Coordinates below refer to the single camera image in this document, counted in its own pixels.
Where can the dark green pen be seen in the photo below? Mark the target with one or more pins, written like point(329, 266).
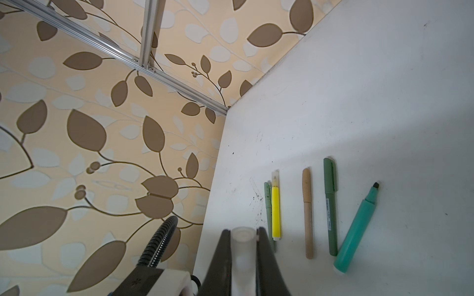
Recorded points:
point(330, 190)

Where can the green highlighter marker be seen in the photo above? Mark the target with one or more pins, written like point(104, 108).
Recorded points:
point(356, 231)

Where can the yellow highlighter marker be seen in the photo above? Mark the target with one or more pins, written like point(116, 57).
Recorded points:
point(276, 215)

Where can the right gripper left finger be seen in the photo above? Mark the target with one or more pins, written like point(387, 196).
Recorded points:
point(218, 281)

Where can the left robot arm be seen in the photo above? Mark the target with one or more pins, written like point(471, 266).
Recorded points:
point(162, 245)

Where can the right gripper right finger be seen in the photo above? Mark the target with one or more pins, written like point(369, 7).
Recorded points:
point(269, 281)

